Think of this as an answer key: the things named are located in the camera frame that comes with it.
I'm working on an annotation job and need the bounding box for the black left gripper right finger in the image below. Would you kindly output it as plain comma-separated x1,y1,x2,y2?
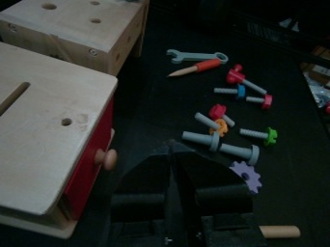
170,139,255,227

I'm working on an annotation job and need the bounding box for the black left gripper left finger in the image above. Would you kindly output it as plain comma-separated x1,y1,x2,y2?
108,141,172,224

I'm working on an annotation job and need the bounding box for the purple toy gear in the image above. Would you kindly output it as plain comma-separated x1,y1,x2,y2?
228,160,264,195

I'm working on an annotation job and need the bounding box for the large grey toy bolt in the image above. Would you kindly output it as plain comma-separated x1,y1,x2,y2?
180,130,221,153
217,143,260,167

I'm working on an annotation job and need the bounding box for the red drawer with wooden knob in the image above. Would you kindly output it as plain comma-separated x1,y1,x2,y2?
62,96,118,222

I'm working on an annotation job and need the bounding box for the orange headed toy bolt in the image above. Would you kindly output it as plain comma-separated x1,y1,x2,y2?
193,112,229,138

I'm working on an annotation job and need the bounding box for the green headed toy bolt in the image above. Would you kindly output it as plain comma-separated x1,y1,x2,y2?
237,126,277,148

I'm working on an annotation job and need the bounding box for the pink headed toy bolt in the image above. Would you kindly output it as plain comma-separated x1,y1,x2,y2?
244,94,275,111

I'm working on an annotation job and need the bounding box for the wooden box with slot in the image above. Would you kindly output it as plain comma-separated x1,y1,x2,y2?
0,41,118,240

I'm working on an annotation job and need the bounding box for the blue headed toy bolt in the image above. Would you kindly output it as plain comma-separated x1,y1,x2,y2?
212,84,247,100

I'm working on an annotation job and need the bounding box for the red wing headed toy bolt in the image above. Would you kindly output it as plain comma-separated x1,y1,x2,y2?
225,63,268,96

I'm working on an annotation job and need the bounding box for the clear plastic bag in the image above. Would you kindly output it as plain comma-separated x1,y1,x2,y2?
301,71,330,109

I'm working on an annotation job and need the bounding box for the grey toy wrench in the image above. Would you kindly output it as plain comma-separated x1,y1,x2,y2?
164,48,229,65

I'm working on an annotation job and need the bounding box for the cardboard box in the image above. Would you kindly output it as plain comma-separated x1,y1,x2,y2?
299,44,330,87

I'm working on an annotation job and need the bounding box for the wooden bench block with holes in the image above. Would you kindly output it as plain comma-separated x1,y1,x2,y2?
0,0,150,77

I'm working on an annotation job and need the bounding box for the white triangular object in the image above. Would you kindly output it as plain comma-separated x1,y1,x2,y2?
276,16,300,33

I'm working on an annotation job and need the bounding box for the wooden dowel handle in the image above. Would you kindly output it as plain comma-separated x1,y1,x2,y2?
257,225,301,240

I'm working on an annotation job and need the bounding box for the orange handled toy screwdriver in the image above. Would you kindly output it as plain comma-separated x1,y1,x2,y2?
165,58,222,78

